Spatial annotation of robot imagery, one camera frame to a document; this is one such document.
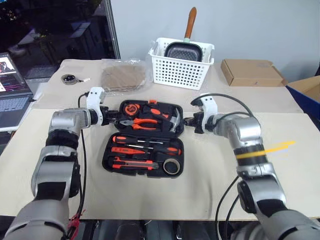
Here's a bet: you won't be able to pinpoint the long black orange screwdriver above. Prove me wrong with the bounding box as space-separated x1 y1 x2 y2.
129 144 183 156

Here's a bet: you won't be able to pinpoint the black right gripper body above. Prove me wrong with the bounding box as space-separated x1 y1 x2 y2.
192 112 207 135

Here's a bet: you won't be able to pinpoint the open grey laptop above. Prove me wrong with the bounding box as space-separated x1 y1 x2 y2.
0 52 35 133

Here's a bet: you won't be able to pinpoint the black orange ratchet handle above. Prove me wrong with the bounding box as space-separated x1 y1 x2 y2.
142 105 171 120

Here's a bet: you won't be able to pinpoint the black tool case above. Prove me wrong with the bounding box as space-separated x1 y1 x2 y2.
101 99 186 179

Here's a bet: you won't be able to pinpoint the dark rounded shape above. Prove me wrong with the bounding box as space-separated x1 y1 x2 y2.
116 220 141 240

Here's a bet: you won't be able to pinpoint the orange black tape measure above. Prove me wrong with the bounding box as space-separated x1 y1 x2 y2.
124 104 140 117

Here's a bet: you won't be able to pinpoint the square pan wooden handle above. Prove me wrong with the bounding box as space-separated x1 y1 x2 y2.
163 6 203 63

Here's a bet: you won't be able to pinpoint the white perforated plastic basket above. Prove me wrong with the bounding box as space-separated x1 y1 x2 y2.
148 37 216 91

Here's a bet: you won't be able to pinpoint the grey tape roll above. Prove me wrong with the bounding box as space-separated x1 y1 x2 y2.
162 157 182 175

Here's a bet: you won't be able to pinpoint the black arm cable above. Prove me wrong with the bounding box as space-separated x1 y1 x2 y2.
66 93 88 238
196 92 255 119

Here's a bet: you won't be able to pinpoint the steel claw hammer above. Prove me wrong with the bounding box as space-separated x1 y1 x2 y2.
162 107 182 132

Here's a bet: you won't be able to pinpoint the red cable tie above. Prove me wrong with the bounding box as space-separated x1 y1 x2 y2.
67 209 86 235

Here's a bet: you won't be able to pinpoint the grey metal post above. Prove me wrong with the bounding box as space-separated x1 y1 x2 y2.
104 0 122 60

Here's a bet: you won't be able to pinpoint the orange handled pliers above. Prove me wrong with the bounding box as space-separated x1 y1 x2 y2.
119 117 159 131

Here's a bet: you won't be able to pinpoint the flat brown cardboard box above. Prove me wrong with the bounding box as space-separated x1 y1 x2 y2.
220 58 289 88

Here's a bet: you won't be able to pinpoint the orange black utility knife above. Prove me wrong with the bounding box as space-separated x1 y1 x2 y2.
112 160 160 171

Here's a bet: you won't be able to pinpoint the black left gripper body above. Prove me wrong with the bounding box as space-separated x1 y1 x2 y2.
99 105 116 126

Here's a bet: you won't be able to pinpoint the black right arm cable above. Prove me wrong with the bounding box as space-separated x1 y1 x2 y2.
196 92 255 119

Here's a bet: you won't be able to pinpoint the short black orange screwdriver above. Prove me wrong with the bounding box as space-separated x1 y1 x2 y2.
112 135 161 144

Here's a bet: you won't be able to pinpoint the blue bin with cardboard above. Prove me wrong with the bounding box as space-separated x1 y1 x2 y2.
285 75 320 119

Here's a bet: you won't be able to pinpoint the orange tester screwdriver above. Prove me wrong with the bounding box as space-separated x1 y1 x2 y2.
111 146 151 155

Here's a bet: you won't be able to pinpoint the plastic bag brown sheets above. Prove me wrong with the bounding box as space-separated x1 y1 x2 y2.
99 58 149 93

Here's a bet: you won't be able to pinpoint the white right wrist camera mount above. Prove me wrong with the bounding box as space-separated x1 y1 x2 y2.
190 95 218 131

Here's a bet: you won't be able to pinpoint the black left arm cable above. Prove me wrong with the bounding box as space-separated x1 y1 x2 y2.
66 93 88 238

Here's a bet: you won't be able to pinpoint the beige table cover sheet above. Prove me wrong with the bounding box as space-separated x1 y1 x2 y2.
0 107 320 222
33 58 305 115

